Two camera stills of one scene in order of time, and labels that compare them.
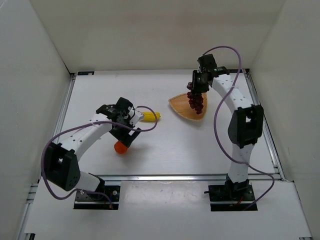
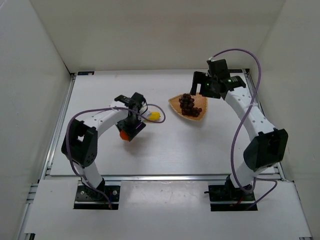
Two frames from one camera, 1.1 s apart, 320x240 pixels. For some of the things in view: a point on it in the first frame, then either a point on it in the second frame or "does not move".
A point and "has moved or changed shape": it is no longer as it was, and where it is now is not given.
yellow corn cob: x=148 y=116 does not move
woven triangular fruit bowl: x=181 y=103 does not move
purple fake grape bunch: x=195 y=99 → x=186 y=103
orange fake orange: x=120 y=148 has moved or changed shape
